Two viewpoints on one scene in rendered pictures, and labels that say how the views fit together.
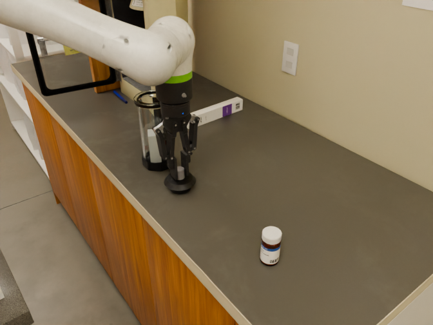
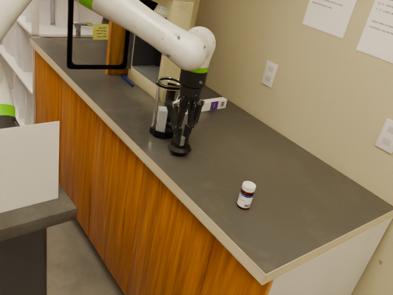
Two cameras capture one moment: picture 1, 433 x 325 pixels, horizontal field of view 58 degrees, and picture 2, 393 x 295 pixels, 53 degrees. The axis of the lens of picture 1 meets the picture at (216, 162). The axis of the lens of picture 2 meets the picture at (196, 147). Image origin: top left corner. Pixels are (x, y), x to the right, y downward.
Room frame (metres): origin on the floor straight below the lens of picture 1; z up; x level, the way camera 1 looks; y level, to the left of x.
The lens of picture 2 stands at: (-0.40, 0.16, 1.69)
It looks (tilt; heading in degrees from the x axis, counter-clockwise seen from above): 29 degrees down; 355
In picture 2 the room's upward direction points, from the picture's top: 12 degrees clockwise
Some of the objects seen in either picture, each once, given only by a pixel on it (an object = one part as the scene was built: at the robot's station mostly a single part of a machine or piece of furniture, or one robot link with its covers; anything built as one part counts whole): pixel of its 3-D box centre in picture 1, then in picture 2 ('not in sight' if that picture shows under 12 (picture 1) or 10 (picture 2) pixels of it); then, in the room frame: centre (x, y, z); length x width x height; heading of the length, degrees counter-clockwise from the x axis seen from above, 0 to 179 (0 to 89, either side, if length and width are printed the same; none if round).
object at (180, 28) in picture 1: (170, 48); (197, 48); (0.90, 0.11, 1.35); 0.13 x 0.11 x 0.14; 167
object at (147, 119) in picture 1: (155, 129); (165, 106); (1.04, 0.18, 1.06); 0.11 x 0.11 x 0.21
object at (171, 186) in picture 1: (180, 178); (180, 144); (0.91, 0.10, 0.97); 0.09 x 0.09 x 0.07
